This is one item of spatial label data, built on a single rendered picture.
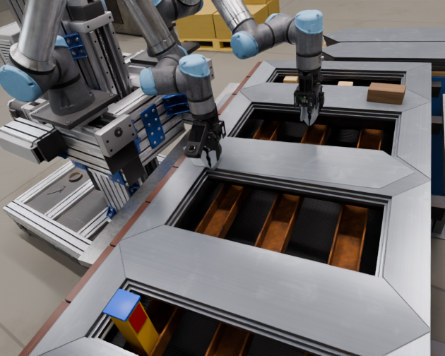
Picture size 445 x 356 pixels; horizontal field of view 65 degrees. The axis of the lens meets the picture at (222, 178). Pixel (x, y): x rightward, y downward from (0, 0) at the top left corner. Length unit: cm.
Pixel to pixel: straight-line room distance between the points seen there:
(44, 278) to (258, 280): 166
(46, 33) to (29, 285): 158
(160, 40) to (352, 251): 82
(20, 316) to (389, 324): 184
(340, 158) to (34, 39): 91
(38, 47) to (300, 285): 89
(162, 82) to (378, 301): 73
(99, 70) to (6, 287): 143
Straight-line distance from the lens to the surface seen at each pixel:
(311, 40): 107
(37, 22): 106
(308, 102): 113
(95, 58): 147
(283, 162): 112
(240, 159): 116
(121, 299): 84
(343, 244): 111
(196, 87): 96
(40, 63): 112
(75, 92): 129
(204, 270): 86
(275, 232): 113
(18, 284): 238
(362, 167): 111
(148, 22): 108
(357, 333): 78
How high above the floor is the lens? 153
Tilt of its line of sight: 39 degrees down
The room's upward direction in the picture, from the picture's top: 11 degrees counter-clockwise
